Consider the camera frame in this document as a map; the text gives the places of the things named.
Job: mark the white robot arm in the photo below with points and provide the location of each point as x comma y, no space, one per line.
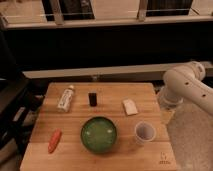
185,82

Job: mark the black upright eraser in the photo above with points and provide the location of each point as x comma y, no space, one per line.
92,98

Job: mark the white plastic bottle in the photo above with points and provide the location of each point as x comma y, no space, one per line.
65,99

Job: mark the green bowl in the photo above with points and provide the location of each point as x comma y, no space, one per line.
98,135

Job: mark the white paper cup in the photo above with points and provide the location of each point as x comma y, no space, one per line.
144,132

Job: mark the orange carrot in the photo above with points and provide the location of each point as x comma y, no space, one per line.
54,140

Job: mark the dark side shelf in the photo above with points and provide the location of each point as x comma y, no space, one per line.
16,101

